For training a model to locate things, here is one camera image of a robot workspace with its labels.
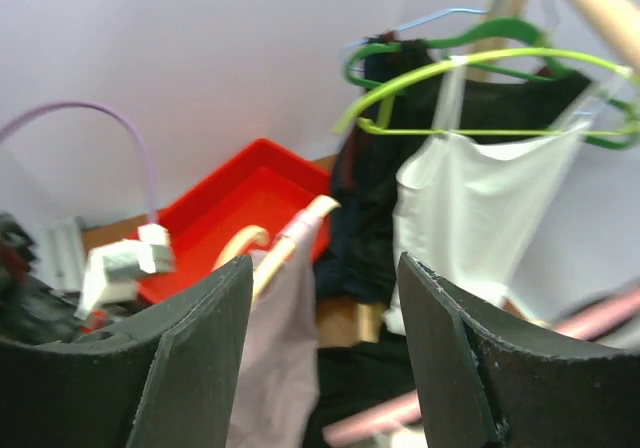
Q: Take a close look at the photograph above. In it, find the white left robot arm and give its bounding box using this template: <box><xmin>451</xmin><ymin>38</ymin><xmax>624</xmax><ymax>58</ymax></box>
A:
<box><xmin>1</xmin><ymin>212</ymin><xmax>148</xmax><ymax>345</ymax></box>

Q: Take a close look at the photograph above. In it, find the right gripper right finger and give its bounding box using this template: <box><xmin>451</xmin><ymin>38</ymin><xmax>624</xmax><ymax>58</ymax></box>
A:
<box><xmin>397</xmin><ymin>251</ymin><xmax>640</xmax><ymax>448</ymax></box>

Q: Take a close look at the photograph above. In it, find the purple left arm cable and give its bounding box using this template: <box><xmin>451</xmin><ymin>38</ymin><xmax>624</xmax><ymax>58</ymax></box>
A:
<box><xmin>0</xmin><ymin>100</ymin><xmax>160</xmax><ymax>229</ymax></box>

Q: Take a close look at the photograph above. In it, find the dark green hanger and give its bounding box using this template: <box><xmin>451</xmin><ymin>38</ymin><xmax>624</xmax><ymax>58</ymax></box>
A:
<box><xmin>344</xmin><ymin>16</ymin><xmax>640</xmax><ymax>150</ymax></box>

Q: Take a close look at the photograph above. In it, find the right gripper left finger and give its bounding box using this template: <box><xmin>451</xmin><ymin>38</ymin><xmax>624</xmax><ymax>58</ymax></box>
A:
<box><xmin>1</xmin><ymin>256</ymin><xmax>253</xmax><ymax>447</ymax></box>

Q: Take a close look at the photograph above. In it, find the white tank top left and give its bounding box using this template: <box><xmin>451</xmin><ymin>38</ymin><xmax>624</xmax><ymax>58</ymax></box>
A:
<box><xmin>393</xmin><ymin>56</ymin><xmax>630</xmax><ymax>307</ymax></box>

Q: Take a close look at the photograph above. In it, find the wooden clothes rack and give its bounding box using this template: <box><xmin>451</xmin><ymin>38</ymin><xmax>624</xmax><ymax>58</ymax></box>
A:
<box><xmin>314</xmin><ymin>0</ymin><xmax>640</xmax><ymax>344</ymax></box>

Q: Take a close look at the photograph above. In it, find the light blue wire hanger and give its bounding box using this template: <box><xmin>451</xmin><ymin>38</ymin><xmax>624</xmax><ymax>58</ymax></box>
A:
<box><xmin>342</xmin><ymin>0</ymin><xmax>502</xmax><ymax>51</ymax></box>

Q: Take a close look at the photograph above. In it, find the beige hanger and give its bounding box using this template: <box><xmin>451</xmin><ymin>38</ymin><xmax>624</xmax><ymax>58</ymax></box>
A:
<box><xmin>212</xmin><ymin>195</ymin><xmax>340</xmax><ymax>304</ymax></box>

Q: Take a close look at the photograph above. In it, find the pink hanger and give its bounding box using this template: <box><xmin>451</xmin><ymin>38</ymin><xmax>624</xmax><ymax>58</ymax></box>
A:
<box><xmin>322</xmin><ymin>282</ymin><xmax>640</xmax><ymax>447</ymax></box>

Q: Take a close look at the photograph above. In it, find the pink tank top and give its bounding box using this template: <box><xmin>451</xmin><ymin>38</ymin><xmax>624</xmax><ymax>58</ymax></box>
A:
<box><xmin>226</xmin><ymin>210</ymin><xmax>321</xmax><ymax>448</ymax></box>

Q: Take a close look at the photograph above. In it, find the lime green hanger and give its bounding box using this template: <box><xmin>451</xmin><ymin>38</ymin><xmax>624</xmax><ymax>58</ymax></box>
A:
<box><xmin>334</xmin><ymin>47</ymin><xmax>639</xmax><ymax>138</ymax></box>

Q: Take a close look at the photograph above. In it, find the black tank top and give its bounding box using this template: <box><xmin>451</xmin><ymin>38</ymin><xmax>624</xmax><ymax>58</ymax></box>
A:
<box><xmin>301</xmin><ymin>329</ymin><xmax>415</xmax><ymax>448</ymax></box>

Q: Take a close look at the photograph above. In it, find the dark navy hanging garment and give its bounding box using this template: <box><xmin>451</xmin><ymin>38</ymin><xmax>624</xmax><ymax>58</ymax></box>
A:
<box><xmin>314</xmin><ymin>37</ymin><xmax>596</xmax><ymax>304</ymax></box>

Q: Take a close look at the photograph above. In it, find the red plastic bin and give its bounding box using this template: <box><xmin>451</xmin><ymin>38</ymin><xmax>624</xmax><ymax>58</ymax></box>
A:
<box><xmin>139</xmin><ymin>139</ymin><xmax>329</xmax><ymax>304</ymax></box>

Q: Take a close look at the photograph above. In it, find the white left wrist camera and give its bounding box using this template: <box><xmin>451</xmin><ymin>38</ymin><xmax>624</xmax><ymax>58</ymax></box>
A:
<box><xmin>74</xmin><ymin>223</ymin><xmax>175</xmax><ymax>320</ymax></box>

